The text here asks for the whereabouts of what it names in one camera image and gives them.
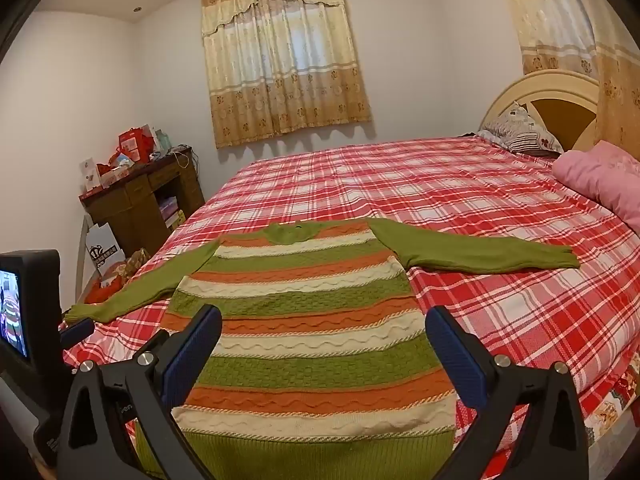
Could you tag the red gift bag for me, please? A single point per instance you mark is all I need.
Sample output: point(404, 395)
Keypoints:
point(134, 144)

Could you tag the white card box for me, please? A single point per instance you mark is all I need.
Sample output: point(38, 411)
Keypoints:
point(89, 175)

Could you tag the white paper bag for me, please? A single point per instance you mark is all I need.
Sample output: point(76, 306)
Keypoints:
point(102, 250)

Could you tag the pink pillow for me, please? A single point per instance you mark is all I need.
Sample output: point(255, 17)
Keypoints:
point(600, 175)

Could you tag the red plaid bedsheet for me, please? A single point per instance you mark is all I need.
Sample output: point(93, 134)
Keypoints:
point(450, 195)

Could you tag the red plastic bag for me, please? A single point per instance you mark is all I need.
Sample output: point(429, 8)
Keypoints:
point(102, 292)

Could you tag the brown patterned cloth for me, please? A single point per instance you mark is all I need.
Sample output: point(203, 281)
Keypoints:
point(135, 262)

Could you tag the brown wooden desk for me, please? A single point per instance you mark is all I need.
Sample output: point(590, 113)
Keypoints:
point(135, 205)

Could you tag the grey patterned pillow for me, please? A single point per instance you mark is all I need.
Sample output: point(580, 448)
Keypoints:
point(520, 127)

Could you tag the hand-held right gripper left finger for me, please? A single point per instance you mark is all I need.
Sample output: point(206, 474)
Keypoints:
point(192, 352)

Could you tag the green orange striped knit sweater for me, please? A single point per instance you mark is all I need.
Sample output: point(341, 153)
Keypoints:
point(310, 335)

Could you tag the cream wooden headboard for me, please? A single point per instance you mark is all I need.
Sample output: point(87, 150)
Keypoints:
point(545, 85)

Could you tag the beige floral window curtain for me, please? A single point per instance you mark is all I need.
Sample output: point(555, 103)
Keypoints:
point(285, 70)

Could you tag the floral patterned mattress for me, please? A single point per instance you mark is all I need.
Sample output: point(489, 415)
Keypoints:
point(615, 410)

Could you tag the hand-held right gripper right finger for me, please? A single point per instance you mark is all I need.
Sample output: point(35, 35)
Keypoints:
point(457, 355)

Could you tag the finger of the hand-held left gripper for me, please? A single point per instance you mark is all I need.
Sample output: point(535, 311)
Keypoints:
point(77, 332)

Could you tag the beige floral long curtain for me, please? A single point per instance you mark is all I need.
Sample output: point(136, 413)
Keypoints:
point(565, 15)

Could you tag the stack of boxes under desk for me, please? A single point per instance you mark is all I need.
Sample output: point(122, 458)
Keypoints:
point(171, 215)

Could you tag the flat red gift box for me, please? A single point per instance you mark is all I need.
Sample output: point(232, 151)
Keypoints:
point(116, 174)

